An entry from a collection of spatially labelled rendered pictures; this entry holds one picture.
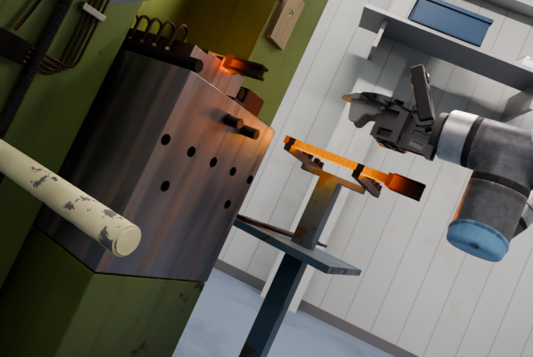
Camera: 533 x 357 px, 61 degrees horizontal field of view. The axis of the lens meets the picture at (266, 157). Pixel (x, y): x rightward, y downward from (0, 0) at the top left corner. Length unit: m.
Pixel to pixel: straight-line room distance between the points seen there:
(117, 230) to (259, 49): 0.93
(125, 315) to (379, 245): 2.99
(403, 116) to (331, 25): 3.32
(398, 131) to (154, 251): 0.58
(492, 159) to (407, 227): 3.13
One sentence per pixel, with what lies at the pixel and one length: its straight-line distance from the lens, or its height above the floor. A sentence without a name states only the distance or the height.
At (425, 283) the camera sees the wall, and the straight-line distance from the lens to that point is 3.98.
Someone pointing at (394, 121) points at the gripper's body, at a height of 0.97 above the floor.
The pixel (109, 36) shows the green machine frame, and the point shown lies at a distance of 1.07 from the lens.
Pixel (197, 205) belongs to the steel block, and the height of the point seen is 0.66.
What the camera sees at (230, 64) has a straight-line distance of 1.10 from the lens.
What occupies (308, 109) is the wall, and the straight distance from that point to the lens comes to 3.92.
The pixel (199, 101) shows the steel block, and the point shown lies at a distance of 0.99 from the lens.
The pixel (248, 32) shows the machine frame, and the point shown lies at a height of 1.17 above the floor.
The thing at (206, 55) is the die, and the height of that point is 0.98.
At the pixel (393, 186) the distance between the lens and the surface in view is 1.22.
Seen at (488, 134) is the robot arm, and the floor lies 0.99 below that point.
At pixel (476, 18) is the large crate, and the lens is 3.71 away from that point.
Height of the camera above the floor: 0.75
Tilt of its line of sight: 4 degrees up
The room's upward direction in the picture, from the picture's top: 25 degrees clockwise
